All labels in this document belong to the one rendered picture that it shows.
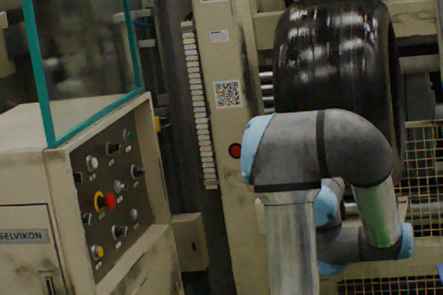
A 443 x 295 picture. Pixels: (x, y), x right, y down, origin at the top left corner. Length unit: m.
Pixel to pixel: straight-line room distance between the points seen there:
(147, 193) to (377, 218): 0.92
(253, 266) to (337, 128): 1.15
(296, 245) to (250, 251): 1.05
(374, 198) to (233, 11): 0.92
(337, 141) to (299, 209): 0.13
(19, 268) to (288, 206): 0.77
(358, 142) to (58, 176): 0.71
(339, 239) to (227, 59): 0.75
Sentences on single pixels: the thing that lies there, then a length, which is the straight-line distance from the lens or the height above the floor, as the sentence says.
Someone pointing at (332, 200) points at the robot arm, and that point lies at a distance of 1.75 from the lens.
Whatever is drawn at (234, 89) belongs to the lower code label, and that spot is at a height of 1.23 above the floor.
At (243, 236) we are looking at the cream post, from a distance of 2.50.
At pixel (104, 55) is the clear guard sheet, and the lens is 2.15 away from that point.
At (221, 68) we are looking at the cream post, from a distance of 2.38.
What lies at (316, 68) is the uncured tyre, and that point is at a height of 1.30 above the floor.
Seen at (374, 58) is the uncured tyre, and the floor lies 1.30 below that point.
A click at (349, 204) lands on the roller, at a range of 2.33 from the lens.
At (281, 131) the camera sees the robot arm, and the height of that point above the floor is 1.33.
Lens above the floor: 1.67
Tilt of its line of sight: 13 degrees down
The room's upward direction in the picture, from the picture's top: 8 degrees counter-clockwise
